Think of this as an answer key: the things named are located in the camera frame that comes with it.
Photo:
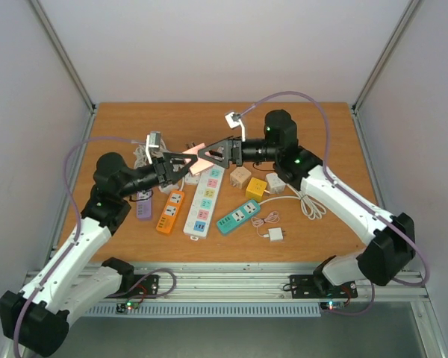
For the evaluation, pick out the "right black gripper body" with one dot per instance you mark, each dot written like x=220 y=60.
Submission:
x=236 y=151

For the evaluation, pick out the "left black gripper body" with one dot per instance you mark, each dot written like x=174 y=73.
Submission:
x=161 y=177

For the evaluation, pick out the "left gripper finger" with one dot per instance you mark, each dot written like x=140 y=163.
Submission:
x=178 y=172
x=182 y=159

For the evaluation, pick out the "pink cube socket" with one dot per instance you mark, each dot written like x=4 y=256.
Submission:
x=200 y=165

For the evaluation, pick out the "beige cube socket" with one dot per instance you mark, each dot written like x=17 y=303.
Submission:
x=240 y=177

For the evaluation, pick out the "yellow cube socket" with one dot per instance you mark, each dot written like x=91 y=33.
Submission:
x=255 y=189

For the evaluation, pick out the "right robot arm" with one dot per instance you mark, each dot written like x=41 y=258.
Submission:
x=388 y=239

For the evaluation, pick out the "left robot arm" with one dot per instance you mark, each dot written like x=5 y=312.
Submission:
x=39 y=316

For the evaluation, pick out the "small white USB charger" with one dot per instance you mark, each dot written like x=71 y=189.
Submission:
x=166 y=189

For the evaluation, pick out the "white flat adapter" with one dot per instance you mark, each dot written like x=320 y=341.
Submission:
x=190 y=179

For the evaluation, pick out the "orange power strip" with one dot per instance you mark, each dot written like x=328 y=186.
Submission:
x=169 y=215

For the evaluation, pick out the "purple power strip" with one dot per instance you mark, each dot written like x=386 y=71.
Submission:
x=144 y=205

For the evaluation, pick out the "teal power strip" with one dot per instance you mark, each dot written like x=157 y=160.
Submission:
x=238 y=217

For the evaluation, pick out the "white cube socket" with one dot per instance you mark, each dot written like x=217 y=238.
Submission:
x=274 y=184

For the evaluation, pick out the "long white power strip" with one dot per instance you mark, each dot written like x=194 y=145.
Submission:
x=203 y=204

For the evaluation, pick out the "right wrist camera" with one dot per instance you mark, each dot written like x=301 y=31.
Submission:
x=234 y=120

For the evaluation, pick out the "white charger with pink cable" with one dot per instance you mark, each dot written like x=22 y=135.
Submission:
x=274 y=234

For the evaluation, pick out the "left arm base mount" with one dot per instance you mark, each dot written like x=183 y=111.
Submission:
x=147 y=288

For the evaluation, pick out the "aluminium rail frame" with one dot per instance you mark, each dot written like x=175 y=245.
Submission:
x=251 y=282

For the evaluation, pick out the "grey slotted cable duct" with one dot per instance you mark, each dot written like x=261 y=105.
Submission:
x=207 y=310

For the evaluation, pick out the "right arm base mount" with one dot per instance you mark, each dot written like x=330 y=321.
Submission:
x=303 y=286

